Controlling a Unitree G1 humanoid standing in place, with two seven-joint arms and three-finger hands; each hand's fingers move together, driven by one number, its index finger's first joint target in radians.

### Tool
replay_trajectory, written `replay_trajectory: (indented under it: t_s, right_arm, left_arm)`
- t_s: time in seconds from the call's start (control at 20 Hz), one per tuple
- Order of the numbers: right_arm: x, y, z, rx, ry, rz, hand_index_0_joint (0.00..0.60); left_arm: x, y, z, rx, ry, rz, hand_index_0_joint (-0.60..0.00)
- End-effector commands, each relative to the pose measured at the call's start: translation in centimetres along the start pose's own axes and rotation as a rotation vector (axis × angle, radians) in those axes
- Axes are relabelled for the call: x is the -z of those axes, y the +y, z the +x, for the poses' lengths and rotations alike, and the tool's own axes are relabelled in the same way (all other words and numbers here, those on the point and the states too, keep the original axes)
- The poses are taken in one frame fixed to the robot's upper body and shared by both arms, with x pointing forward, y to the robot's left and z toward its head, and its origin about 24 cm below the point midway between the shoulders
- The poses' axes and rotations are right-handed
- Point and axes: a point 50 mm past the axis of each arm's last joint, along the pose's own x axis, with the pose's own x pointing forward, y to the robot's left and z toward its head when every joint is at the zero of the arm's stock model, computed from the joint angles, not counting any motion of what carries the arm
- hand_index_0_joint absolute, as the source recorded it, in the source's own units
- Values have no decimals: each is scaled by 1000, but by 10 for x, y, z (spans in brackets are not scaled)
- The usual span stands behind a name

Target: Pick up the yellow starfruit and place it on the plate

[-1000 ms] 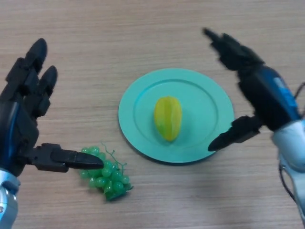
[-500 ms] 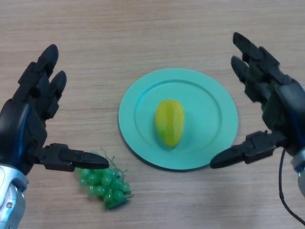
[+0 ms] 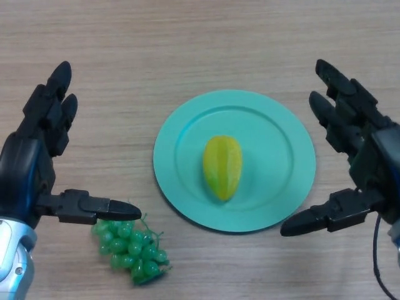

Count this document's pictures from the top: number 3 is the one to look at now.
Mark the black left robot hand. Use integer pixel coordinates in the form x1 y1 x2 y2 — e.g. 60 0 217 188
0 61 143 229

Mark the yellow starfruit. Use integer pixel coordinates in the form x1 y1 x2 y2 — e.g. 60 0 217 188
202 134 244 202

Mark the green round plate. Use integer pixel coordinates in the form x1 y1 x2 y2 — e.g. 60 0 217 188
152 89 316 234

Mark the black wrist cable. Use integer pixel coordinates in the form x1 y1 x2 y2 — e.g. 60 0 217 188
373 212 398 300

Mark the green grape bunch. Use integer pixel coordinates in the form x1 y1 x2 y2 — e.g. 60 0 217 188
90 212 172 287

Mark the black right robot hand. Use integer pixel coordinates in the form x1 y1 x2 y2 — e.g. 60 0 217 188
280 59 400 238

